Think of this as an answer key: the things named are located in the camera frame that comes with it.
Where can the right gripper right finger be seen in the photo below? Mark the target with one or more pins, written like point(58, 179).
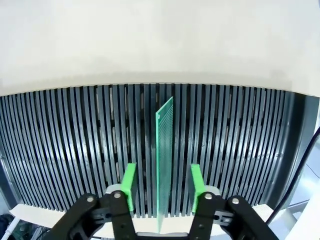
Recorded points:
point(207, 212)

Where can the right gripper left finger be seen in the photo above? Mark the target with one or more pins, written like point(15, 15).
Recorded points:
point(125, 205)

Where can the glass plate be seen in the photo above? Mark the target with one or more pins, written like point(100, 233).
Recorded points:
point(164, 150)

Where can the black slotted board rack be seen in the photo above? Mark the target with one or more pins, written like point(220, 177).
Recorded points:
point(75, 150)

